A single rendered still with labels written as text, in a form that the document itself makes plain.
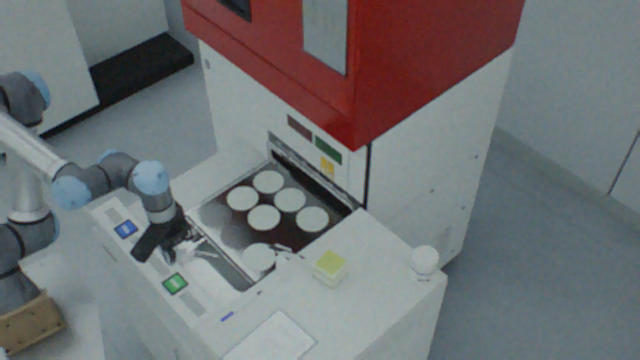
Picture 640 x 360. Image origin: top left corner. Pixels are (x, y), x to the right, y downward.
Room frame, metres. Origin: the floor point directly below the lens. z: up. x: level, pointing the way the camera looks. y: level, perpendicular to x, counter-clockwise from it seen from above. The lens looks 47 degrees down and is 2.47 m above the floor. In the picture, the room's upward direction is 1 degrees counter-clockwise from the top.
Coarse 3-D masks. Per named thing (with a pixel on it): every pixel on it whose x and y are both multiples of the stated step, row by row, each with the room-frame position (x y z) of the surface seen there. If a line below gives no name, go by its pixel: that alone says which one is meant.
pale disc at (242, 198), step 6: (234, 192) 1.38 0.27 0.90; (240, 192) 1.38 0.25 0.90; (246, 192) 1.38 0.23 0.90; (252, 192) 1.38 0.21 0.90; (228, 198) 1.36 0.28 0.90; (234, 198) 1.36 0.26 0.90; (240, 198) 1.35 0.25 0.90; (246, 198) 1.35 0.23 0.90; (252, 198) 1.35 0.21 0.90; (228, 204) 1.33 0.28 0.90; (234, 204) 1.33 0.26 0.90; (240, 204) 1.33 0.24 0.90; (246, 204) 1.33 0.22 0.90; (252, 204) 1.33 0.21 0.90
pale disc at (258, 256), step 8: (248, 248) 1.15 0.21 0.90; (256, 248) 1.15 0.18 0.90; (264, 248) 1.15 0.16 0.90; (248, 256) 1.13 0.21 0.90; (256, 256) 1.13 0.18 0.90; (264, 256) 1.12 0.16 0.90; (272, 256) 1.12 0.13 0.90; (248, 264) 1.10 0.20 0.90; (256, 264) 1.10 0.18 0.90; (264, 264) 1.10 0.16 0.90
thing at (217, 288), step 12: (180, 264) 1.11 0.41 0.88; (192, 264) 1.11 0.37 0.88; (204, 264) 1.11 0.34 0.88; (192, 276) 1.07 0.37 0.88; (204, 276) 1.07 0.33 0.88; (216, 276) 1.07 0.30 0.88; (204, 288) 1.03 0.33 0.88; (216, 288) 1.03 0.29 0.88; (228, 288) 1.03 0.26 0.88; (216, 300) 0.99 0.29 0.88
